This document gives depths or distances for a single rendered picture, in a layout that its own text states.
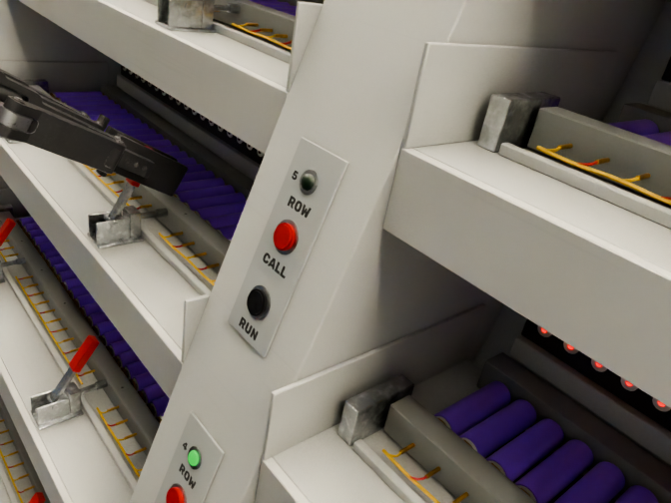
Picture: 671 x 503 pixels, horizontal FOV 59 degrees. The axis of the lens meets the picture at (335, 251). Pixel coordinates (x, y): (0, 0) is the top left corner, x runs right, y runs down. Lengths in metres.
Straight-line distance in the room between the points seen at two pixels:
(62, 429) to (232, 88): 0.37
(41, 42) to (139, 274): 0.50
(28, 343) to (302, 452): 0.44
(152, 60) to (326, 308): 0.28
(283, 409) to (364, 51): 0.20
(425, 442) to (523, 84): 0.21
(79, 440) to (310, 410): 0.32
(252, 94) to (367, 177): 0.12
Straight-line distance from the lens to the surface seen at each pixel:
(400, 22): 0.32
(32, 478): 0.82
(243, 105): 0.40
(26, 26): 0.93
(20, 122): 0.43
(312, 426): 0.37
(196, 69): 0.45
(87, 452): 0.61
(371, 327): 0.35
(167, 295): 0.48
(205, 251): 0.52
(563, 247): 0.25
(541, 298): 0.26
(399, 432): 0.38
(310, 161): 0.33
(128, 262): 0.52
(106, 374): 0.65
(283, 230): 0.33
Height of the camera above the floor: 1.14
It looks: 14 degrees down
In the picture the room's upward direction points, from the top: 24 degrees clockwise
